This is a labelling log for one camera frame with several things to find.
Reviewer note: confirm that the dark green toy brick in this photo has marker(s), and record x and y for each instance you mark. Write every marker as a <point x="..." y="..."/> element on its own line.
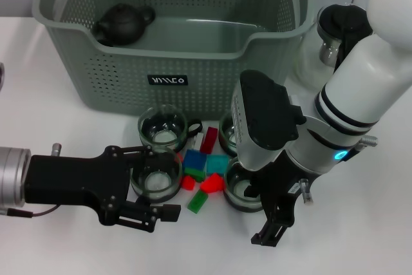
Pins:
<point x="194" y="173"/>

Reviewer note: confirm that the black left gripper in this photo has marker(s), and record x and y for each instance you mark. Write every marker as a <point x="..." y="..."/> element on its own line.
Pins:
<point x="77" y="181"/>

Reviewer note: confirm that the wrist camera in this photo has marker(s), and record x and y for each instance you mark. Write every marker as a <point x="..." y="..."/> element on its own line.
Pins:
<point x="1" y="75"/>
<point x="264" y="110"/>

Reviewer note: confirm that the small red toy brick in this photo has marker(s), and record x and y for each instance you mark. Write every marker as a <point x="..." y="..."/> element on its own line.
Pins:
<point x="188" y="182"/>

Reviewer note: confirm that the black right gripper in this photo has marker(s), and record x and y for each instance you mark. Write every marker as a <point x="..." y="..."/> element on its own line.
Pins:
<point x="283" y="185"/>

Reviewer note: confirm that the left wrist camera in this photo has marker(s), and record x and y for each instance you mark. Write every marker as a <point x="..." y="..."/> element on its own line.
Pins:
<point x="1" y="75"/>

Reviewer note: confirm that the grey-green perforated storage bin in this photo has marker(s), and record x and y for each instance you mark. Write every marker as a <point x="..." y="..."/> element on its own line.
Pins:
<point x="128" y="72"/>

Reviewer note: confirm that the teal toy brick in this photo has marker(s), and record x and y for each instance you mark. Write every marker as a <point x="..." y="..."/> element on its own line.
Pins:
<point x="217" y="165"/>

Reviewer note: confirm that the large red toy brick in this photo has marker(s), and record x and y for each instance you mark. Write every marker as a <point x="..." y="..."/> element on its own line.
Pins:
<point x="212" y="185"/>

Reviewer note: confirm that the black clay teapot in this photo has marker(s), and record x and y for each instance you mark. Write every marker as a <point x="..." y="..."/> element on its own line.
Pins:
<point x="120" y="24"/>

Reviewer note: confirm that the tiny red toy brick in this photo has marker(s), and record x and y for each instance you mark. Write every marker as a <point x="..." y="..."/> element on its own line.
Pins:
<point x="179" y="159"/>

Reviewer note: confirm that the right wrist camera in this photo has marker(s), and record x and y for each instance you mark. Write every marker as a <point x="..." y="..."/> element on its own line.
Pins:
<point x="264" y="110"/>

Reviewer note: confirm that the blue toy brick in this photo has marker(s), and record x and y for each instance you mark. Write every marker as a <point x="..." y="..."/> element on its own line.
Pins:
<point x="194" y="160"/>

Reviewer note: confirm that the glass jar with teal bricks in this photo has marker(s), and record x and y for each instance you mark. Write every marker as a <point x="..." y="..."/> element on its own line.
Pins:
<point x="227" y="133"/>

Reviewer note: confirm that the dark red toy brick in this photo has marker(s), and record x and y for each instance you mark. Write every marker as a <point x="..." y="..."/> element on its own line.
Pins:
<point x="209" y="139"/>

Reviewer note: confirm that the glass teacup with black holder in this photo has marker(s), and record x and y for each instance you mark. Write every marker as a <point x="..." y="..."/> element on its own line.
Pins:
<point x="154" y="185"/>
<point x="238" y="188"/>
<point x="161" y="127"/>

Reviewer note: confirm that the flat green toy brick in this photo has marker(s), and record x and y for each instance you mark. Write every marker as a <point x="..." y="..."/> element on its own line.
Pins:
<point x="197" y="202"/>

